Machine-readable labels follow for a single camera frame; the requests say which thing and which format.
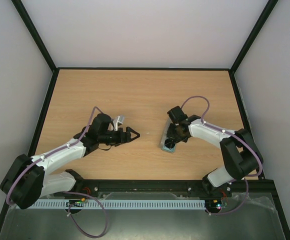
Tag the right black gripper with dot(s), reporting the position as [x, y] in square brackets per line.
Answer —
[173, 137]

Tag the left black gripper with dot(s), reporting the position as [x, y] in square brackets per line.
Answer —
[121, 139]

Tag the grey glasses case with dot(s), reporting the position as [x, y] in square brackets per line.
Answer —
[164, 135]

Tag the dark round sunglasses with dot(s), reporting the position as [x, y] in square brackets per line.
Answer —
[169, 145]

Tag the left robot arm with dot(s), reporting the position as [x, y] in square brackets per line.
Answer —
[32, 177]

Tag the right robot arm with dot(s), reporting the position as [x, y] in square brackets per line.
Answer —
[239, 152]

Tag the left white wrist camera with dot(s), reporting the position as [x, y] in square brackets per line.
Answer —
[118, 121]

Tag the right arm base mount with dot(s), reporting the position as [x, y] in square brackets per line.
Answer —
[203, 190]

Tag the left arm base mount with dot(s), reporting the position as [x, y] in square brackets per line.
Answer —
[89, 187]

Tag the light blue slotted cable duct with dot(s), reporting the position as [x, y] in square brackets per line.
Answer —
[119, 204]

